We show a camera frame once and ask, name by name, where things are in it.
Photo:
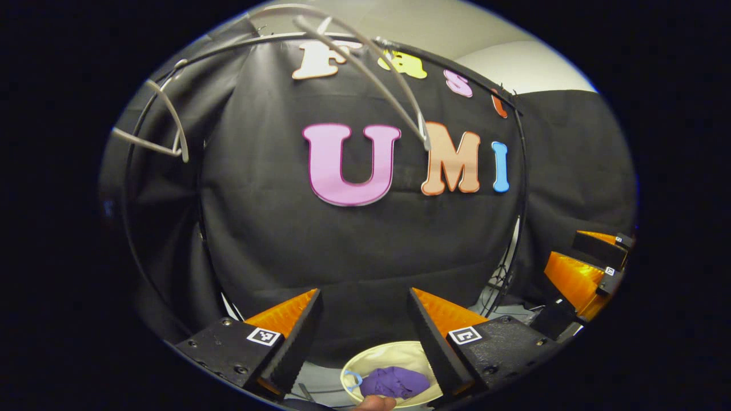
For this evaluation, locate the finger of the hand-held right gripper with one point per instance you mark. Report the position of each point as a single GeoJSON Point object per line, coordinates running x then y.
{"type": "Point", "coordinates": [574, 279]}
{"type": "Point", "coordinates": [599, 250]}

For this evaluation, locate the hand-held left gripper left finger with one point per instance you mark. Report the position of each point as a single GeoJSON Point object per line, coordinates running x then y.
{"type": "Point", "coordinates": [297, 342]}

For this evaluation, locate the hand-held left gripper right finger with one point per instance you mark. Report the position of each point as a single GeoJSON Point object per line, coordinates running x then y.
{"type": "Point", "coordinates": [434, 342]}

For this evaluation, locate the beige laundry hamper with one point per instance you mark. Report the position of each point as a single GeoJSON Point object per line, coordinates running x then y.
{"type": "Point", "coordinates": [388, 354]}

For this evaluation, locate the purple ribbed shirt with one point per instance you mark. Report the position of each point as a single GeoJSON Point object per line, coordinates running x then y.
{"type": "Point", "coordinates": [394, 382]}

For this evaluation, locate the white hanger with taped hook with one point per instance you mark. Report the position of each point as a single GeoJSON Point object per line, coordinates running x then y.
{"type": "Point", "coordinates": [371, 81]}

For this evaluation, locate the white clothes hanger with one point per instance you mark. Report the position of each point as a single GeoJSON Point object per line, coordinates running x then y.
{"type": "Point", "coordinates": [145, 142]}

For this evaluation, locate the black backdrop cloth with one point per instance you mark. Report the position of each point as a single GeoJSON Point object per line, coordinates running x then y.
{"type": "Point", "coordinates": [274, 240]}

